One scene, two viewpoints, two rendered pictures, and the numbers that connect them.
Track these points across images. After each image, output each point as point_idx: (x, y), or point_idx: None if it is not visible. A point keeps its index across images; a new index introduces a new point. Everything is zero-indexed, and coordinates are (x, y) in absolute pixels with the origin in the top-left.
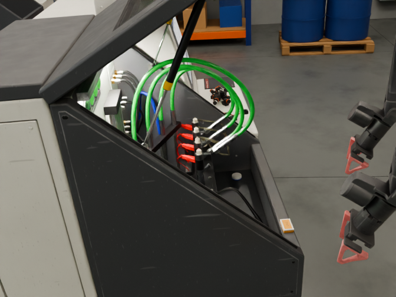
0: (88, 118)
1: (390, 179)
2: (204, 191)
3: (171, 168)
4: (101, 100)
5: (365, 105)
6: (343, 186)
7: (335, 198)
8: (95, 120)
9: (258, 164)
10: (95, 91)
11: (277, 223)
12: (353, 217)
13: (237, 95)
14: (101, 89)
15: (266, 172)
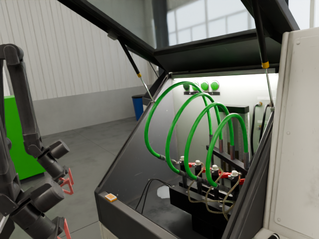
0: (162, 81)
1: (41, 143)
2: (133, 129)
3: (143, 113)
4: (219, 99)
5: (41, 182)
6: (67, 148)
7: None
8: (161, 83)
9: (173, 236)
10: (201, 86)
11: (118, 198)
12: (62, 170)
13: (167, 134)
14: (224, 94)
15: (157, 230)
